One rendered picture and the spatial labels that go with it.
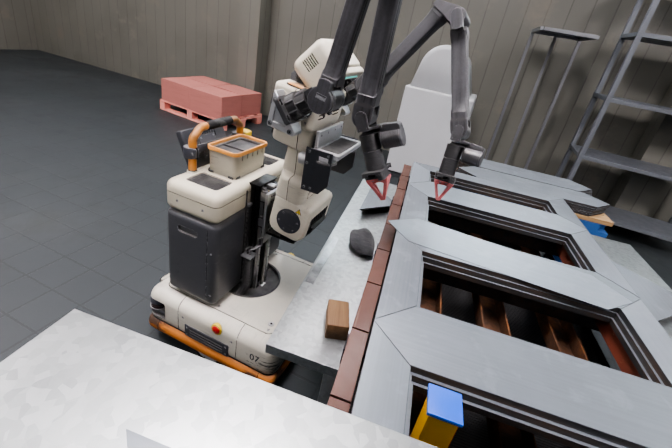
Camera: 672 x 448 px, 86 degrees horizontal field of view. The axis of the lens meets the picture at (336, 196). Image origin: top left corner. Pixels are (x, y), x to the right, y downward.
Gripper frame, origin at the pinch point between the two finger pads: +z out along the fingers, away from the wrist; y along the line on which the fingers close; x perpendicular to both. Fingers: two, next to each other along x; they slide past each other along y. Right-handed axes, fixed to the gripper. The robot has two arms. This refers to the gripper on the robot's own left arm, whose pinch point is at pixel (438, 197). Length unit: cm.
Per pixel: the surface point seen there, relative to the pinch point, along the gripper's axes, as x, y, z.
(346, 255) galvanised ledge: 25.3, -7.6, 29.2
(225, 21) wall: 330, 373, -108
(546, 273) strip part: -36.4, -15.7, 10.7
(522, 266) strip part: -29.3, -15.7, 10.9
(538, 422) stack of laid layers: -24, -67, 26
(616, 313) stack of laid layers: -54, -23, 14
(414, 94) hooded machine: 33, 257, -60
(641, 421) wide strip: -43, -61, 22
